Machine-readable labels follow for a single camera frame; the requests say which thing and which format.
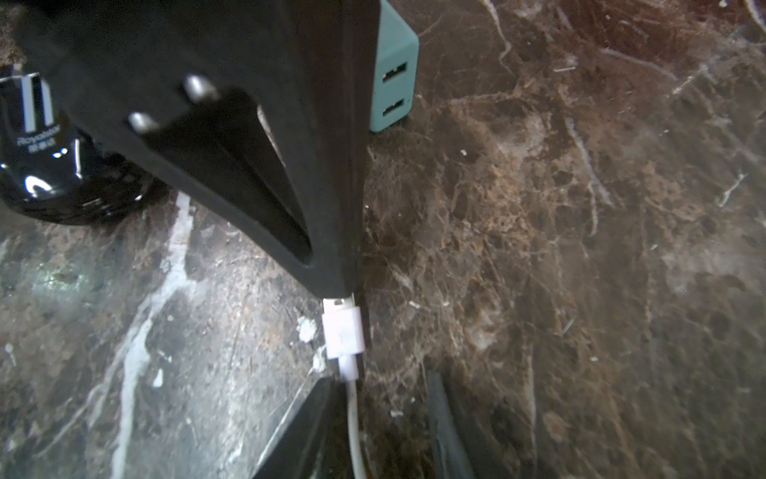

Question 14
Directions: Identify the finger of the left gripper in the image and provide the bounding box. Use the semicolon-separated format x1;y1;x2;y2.
14;1;381;299

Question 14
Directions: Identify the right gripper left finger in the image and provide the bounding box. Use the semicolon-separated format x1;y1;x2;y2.
255;378;353;479

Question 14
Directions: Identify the white USB charging cable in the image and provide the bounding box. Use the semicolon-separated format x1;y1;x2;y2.
321;292;369;479

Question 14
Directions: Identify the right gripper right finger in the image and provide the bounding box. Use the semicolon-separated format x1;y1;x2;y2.
426;371;476;479

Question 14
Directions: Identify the teal USB wall charger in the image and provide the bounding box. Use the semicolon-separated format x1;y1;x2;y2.
370;1;420;133

